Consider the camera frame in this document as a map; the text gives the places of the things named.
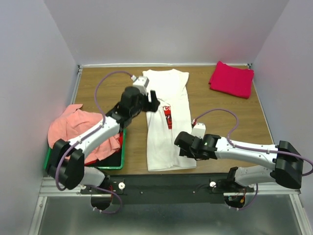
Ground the white printed t-shirt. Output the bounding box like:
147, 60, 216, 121
143, 69, 197, 172

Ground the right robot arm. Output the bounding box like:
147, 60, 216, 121
174, 132, 303, 192

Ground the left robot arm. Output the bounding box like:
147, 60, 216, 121
46, 86, 160, 193

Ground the green plastic bin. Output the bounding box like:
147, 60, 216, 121
44, 127, 126, 170

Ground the salmon pink t-shirt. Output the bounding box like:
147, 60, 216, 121
47, 103, 122, 162

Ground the red t-shirt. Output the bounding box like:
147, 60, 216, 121
85, 134, 121, 165

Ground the folded magenta t-shirt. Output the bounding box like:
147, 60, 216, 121
208, 61, 254, 99

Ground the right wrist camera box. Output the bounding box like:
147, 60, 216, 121
191, 119, 206, 139

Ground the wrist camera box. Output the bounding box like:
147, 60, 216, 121
131, 75, 149, 95
191, 119, 206, 139

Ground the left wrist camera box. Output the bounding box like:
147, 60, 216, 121
131, 75, 149, 95

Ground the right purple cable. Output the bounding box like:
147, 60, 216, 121
192, 108, 313, 177

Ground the purple cable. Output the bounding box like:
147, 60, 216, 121
192, 108, 313, 177
55, 70, 136, 191

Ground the aluminium table edge rail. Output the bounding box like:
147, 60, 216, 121
69, 65, 83, 104

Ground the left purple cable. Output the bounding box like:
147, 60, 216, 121
55, 70, 136, 191

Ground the aluminium front frame rail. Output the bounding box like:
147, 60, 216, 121
39, 177, 111, 197

